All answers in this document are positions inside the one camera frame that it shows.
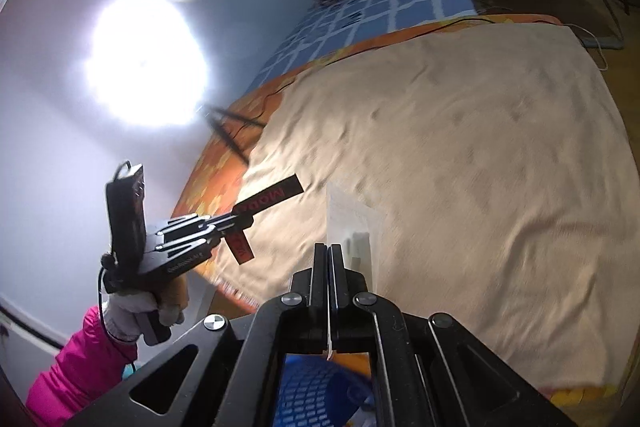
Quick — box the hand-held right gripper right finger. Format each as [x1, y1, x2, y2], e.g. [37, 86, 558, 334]
[330, 244, 576, 427]

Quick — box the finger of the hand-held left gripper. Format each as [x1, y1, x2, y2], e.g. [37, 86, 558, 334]
[156, 228, 247, 259]
[156, 213, 255, 239]

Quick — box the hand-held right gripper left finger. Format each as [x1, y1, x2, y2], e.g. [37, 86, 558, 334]
[65, 243, 331, 427]

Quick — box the black wrapper with red print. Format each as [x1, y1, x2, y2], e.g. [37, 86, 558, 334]
[220, 174, 306, 266]

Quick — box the clear plastic bag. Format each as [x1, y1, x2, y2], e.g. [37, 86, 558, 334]
[324, 184, 387, 360]

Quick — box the blue plastic basket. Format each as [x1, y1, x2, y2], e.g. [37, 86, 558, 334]
[272, 352, 377, 427]

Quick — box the person's left forearm pink sleeve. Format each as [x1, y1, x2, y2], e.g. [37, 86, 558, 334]
[25, 304, 139, 427]

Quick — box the person's left hand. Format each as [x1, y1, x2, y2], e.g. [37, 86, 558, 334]
[105, 279, 189, 343]

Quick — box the orange patterned sheet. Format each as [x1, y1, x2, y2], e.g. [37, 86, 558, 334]
[170, 13, 621, 408]

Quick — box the black tripod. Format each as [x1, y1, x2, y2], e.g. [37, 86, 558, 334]
[200, 104, 267, 166]

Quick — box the bright lamp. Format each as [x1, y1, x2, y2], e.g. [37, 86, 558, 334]
[82, 0, 212, 128]

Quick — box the beige blanket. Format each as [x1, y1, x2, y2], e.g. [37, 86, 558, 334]
[200, 24, 634, 404]

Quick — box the blue checkered mattress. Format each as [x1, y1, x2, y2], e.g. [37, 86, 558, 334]
[247, 0, 479, 90]

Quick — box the white cable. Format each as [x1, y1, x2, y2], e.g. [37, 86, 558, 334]
[565, 23, 609, 71]

